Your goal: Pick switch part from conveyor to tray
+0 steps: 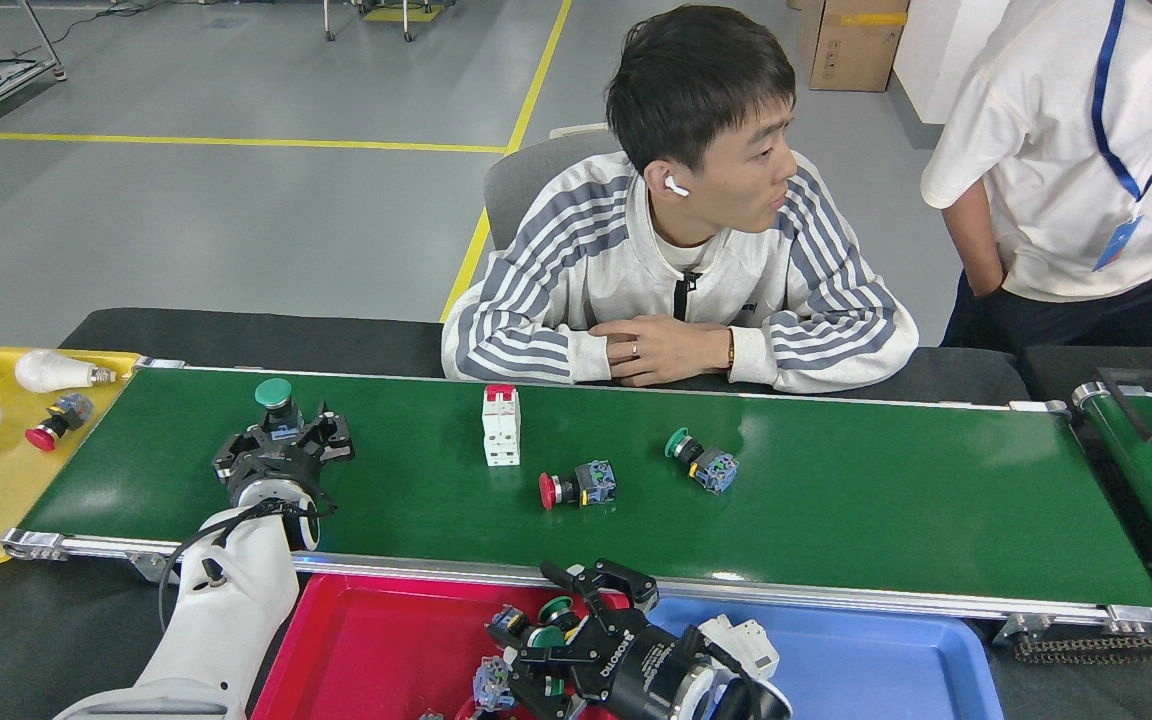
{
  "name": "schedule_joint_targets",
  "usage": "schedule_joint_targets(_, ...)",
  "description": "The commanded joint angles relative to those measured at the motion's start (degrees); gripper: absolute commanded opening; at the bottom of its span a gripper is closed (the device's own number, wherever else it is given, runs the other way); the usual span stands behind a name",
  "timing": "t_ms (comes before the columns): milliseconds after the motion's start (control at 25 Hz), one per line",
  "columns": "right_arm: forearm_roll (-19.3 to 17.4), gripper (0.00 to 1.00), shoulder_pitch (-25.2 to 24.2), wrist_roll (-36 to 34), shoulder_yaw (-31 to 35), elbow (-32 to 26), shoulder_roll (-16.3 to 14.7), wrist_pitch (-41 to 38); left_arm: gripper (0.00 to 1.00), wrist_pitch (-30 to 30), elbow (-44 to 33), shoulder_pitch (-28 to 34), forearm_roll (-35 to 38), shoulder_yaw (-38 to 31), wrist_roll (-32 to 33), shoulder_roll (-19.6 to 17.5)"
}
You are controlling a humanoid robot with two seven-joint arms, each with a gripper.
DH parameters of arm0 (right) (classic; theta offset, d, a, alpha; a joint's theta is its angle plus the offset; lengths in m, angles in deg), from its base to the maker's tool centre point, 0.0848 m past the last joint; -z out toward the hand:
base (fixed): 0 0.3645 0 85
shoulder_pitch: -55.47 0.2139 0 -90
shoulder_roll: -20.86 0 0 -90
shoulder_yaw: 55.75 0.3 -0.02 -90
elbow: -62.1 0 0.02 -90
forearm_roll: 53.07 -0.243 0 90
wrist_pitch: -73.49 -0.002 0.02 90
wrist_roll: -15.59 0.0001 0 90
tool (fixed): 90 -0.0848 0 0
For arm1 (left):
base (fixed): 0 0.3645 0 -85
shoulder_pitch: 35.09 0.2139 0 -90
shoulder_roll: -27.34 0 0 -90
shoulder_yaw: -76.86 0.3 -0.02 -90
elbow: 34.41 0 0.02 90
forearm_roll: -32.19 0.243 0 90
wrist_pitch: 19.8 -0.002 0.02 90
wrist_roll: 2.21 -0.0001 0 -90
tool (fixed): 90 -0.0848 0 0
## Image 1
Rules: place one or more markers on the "white circuit breaker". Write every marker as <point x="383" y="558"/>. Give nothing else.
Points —
<point x="751" y="645"/>
<point x="501" y="430"/>

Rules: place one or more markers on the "person's left hand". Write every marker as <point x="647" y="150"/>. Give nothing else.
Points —
<point x="671" y="350"/>

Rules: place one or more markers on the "metal rack on wheels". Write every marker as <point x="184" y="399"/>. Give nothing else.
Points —
<point x="16" y="75"/>

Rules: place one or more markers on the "red push button switch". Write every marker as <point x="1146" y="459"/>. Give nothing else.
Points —
<point x="41" y="437"/>
<point x="596" y="482"/>

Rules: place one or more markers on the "seated person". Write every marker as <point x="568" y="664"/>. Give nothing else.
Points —
<point x="556" y="270"/>

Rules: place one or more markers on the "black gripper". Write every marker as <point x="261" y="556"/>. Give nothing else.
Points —
<point x="646" y="670"/>
<point x="276" y="462"/>

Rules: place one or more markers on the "standing person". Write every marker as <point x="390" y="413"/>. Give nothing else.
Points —
<point x="1056" y="150"/>

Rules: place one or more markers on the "grey chair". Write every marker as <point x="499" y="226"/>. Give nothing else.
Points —
<point x="516" y="195"/>

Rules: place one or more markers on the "cardboard box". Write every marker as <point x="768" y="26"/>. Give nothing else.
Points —
<point x="851" y="50"/>

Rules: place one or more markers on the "red bin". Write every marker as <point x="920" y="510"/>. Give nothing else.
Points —
<point x="366" y="650"/>

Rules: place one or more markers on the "blue bin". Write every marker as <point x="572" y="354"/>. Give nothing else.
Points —
<point x="886" y="670"/>

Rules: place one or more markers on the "white stand on wheels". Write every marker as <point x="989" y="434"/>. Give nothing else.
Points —
<point x="401" y="12"/>

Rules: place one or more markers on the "blue id badge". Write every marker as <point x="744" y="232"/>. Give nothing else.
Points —
<point x="1118" y="243"/>

